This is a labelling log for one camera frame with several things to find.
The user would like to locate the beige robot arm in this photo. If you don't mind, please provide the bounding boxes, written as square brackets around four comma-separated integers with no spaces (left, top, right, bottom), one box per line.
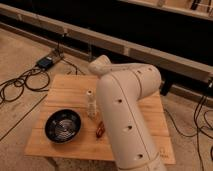
[88,55,167,171]

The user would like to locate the wooden rail beam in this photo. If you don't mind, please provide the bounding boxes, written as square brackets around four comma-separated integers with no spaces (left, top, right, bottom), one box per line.
[0,2,213,82]

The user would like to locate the black floor cables left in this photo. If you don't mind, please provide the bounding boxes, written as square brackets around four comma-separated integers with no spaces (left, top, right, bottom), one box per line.
[0,66,52,106]

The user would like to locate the black floor cables right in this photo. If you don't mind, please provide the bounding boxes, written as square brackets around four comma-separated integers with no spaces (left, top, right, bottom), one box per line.
[163,94,213,171]

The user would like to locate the red oblong object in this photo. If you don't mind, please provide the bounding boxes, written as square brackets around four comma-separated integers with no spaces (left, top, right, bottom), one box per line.
[96,122,105,138]

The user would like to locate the black floor cables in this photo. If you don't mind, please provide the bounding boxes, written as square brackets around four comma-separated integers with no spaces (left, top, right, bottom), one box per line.
[163,94,213,171]
[0,66,52,106]

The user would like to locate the black ridged bowl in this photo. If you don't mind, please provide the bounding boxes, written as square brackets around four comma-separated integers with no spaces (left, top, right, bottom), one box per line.
[44,109,81,144]

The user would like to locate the black power adapter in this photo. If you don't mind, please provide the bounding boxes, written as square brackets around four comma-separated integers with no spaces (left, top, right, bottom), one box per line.
[36,57,54,70]

